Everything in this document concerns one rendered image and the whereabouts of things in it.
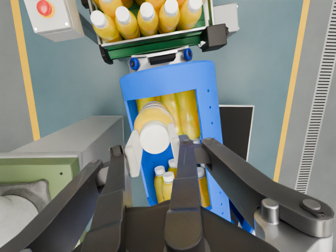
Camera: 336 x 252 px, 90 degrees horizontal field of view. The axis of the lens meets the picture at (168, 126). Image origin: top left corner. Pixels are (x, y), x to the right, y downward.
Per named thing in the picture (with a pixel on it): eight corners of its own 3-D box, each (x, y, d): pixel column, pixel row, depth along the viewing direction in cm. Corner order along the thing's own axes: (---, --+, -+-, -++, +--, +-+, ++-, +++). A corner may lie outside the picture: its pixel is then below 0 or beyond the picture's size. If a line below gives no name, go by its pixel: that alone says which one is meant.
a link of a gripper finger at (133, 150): (139, 176, 16) (131, 178, 16) (142, 150, 23) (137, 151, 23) (132, 147, 15) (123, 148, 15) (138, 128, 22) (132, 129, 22)
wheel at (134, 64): (136, 69, 61) (141, 68, 62) (133, 56, 60) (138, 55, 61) (130, 71, 64) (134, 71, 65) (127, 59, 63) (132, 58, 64)
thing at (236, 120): (188, 231, 198) (191, 243, 183) (195, 103, 164) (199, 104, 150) (231, 229, 201) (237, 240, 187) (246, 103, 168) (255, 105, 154)
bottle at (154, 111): (150, 94, 39) (146, 100, 21) (175, 110, 40) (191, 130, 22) (134, 118, 40) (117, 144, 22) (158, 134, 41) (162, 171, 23)
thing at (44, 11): (41, 18, 45) (38, 16, 44) (36, 2, 44) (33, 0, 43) (55, 15, 45) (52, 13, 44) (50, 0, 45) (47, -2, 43)
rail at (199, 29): (104, 48, 62) (101, 46, 59) (103, 46, 61) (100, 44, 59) (210, 30, 63) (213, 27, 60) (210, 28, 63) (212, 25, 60)
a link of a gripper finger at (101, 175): (127, 180, 14) (91, 188, 14) (133, 156, 19) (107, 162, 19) (123, 164, 14) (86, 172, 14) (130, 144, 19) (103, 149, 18)
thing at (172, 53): (149, 67, 66) (148, 62, 54) (148, 60, 66) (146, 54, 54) (174, 62, 67) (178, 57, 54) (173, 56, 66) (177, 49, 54)
